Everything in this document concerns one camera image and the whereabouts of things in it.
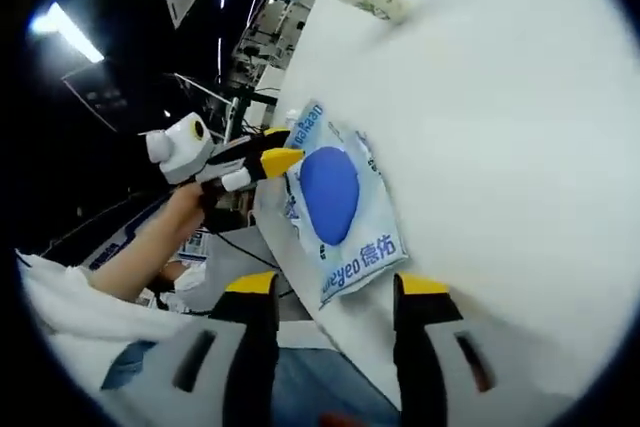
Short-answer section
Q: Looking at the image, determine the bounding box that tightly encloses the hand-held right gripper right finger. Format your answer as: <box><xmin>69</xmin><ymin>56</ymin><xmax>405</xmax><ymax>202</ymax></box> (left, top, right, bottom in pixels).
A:
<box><xmin>392</xmin><ymin>271</ymin><xmax>521</xmax><ymax>427</ymax></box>

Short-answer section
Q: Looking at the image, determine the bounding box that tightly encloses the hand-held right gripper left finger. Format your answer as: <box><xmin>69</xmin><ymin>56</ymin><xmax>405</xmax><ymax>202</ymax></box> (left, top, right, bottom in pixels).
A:
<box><xmin>149</xmin><ymin>270</ymin><xmax>281</xmax><ymax>427</ymax></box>

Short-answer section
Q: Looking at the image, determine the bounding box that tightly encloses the white blue wipes pack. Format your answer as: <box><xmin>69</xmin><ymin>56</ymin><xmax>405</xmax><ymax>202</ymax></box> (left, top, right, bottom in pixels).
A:
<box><xmin>281</xmin><ymin>99</ymin><xmax>410</xmax><ymax>309</ymax></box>

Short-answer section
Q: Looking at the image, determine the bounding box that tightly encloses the person's left hand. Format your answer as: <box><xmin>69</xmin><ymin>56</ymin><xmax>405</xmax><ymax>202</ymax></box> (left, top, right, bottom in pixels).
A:
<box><xmin>169</xmin><ymin>181</ymin><xmax>206</xmax><ymax>233</ymax></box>

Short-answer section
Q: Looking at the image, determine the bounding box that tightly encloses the person's right hand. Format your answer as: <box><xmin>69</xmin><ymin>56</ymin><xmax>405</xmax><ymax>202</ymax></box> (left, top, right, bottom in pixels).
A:
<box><xmin>319</xmin><ymin>410</ymin><xmax>361</xmax><ymax>427</ymax></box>

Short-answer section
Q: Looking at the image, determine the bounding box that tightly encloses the ceiling light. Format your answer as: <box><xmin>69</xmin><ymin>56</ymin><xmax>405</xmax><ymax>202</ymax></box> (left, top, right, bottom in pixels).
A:
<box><xmin>29</xmin><ymin>1</ymin><xmax>107</xmax><ymax>64</ymax></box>

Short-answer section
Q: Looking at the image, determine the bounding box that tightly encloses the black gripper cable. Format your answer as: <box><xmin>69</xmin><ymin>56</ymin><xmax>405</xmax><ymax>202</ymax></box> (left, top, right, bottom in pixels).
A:
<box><xmin>214</xmin><ymin>229</ymin><xmax>296</xmax><ymax>298</ymax></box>

